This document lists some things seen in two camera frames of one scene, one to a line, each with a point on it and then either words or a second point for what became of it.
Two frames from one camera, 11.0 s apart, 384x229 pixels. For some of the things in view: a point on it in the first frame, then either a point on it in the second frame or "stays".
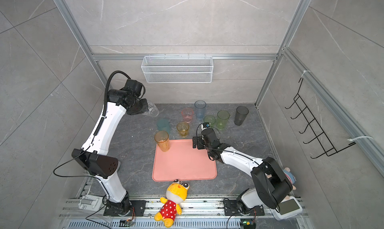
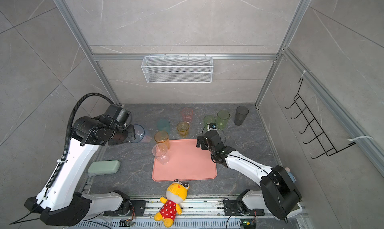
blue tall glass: x=200 y=106 to x=140 y=132
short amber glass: x=183 y=128 stays
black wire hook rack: x=306 y=113 stays
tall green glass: x=223 y=117 stays
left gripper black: x=144 y=107 to x=131 y=135
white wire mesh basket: x=177 y=69 stays
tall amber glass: x=162 y=137 stays
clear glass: x=153 y=110 to x=160 y=152
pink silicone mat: x=183 y=162 stays
